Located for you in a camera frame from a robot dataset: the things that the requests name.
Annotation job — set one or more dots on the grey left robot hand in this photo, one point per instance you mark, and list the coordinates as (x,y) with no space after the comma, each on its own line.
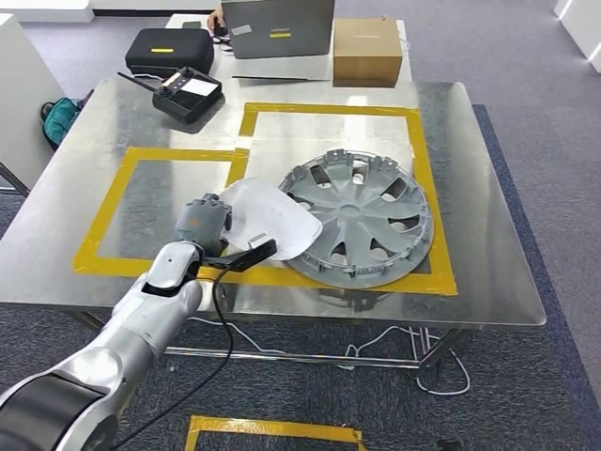
(202,221)

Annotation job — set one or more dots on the white plastic shell part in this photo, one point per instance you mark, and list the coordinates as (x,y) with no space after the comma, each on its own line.
(272,218)

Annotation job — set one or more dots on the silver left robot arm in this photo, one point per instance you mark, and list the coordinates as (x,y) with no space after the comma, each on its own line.
(141,323)

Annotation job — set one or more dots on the stainless steel workbench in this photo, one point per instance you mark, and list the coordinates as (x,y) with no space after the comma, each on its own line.
(469,187)

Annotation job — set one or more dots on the black remote controller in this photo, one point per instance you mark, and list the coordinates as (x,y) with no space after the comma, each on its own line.
(188,99)

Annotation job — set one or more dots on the black hard carry case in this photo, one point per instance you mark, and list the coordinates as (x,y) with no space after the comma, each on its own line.
(169,59)

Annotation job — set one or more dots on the black computer mouse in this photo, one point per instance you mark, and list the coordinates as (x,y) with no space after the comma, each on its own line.
(222,29)

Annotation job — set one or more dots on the grey plastic wheel cover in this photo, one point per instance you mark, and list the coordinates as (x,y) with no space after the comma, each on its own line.
(352,211)

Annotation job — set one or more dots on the yellow L-shaped tape outline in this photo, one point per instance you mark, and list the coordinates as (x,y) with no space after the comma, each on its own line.
(329,110)

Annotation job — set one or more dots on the person's hand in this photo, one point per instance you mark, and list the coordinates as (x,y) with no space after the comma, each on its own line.
(213,17)

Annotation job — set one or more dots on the teal and black bag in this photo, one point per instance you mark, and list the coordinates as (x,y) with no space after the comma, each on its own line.
(61,118)

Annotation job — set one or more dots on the grey laptop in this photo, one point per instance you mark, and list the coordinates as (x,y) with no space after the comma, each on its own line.
(281,31)

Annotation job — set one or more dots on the stainless steel table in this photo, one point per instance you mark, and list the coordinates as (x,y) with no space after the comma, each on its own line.
(13,182)

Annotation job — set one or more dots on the brown cardboard box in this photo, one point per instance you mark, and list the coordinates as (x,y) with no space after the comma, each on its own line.
(366,53)

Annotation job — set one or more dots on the white stepped platform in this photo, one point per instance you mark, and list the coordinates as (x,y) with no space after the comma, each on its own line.
(582,31)

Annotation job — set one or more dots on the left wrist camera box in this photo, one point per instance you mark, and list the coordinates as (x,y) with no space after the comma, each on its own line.
(253,252)

